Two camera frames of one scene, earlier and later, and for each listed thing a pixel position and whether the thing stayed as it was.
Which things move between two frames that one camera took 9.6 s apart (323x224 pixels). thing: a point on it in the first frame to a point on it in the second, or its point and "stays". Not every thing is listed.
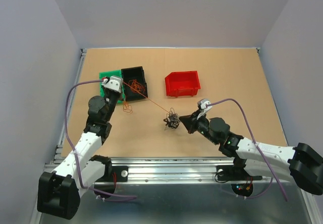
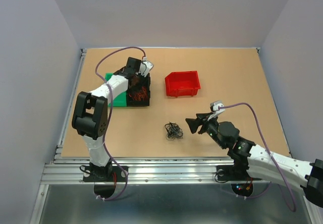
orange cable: (137, 87) to (142, 95)
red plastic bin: (182, 84) stays
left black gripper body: (111, 99) to (140, 78)
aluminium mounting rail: (161, 170) stays
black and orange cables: (173, 118) to (174, 131)
